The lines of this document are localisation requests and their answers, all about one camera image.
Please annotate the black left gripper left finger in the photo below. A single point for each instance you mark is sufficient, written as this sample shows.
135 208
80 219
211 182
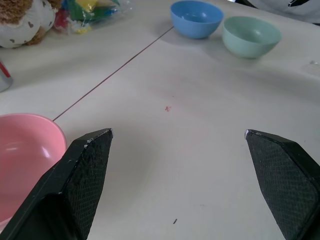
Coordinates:
82 185

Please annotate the pink plastic bowl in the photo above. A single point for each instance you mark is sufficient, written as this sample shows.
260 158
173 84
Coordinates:
22 155

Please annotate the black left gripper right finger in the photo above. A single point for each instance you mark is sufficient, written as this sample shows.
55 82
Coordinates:
285 180

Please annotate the clear bag of colourful toys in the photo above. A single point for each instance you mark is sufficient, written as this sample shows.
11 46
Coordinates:
85 12

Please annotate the plush toy with heart print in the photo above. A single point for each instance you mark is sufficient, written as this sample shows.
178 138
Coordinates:
20 22

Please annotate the grey can with red stripe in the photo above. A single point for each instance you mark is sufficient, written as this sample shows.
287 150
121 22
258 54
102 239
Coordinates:
3 78

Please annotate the green plastic bowl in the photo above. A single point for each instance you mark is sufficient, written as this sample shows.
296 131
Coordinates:
250 37

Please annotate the black and white object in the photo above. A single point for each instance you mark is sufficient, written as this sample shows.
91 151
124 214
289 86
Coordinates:
282 8

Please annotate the blue plastic bowl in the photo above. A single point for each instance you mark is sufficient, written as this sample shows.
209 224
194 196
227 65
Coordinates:
196 18

